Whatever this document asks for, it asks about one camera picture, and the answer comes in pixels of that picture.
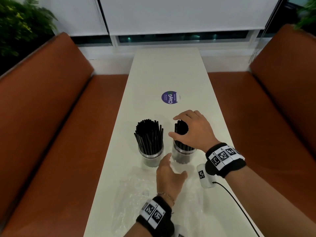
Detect green plant yellow flowers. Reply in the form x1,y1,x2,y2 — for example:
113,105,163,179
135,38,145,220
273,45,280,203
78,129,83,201
0,0,59,57

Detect bundle of black straws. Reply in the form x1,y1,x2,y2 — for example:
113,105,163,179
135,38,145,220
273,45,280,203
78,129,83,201
174,119,197,152
134,118,164,156

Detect green fern plant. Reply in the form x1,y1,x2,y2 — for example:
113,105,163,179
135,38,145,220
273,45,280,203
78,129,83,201
294,0,316,30

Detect white window frame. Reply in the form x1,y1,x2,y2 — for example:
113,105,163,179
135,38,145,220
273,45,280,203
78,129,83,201
70,29,270,68

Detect round purple sticker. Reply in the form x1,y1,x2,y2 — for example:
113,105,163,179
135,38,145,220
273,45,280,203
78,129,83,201
161,91,181,104

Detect black camera cable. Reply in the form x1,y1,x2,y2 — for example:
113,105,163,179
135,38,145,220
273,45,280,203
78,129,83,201
212,181,261,237

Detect clear glass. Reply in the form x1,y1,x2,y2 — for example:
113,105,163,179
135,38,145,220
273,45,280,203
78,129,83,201
171,140,198,164
138,143,165,168

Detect orange leather bench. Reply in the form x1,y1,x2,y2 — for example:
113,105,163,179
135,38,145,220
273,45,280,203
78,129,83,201
208,24,316,237
0,32,129,237

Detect white roller blind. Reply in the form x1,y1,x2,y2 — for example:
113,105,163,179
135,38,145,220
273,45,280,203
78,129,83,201
97,0,281,36
14,0,109,37

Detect person's right forearm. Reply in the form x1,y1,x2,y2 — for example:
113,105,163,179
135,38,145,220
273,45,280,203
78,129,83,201
223,165,316,237

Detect person's left forearm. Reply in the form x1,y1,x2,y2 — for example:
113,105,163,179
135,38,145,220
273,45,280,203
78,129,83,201
123,221,153,237

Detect person's left hand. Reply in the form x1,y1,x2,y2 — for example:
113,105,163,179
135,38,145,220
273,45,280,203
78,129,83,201
156,153,189,201

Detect person's right hand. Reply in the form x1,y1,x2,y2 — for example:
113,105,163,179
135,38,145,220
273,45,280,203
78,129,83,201
168,110,221,154

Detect black wrist band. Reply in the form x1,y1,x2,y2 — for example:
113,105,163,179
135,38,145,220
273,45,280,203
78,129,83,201
136,196,175,237
205,142,247,178

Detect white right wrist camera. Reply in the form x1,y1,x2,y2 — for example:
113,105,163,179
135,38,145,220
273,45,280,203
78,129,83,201
196,163,217,189

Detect black right wrist band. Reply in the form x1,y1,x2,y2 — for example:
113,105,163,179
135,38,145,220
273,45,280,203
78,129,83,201
205,142,247,178

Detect thin blind cord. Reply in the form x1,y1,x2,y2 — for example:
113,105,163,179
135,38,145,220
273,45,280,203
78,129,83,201
249,0,282,63

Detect black left wrist band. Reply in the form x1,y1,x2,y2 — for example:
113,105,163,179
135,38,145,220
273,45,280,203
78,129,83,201
136,196,175,237

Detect silver chain bracelet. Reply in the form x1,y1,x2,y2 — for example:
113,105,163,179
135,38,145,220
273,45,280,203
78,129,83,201
156,192,176,206

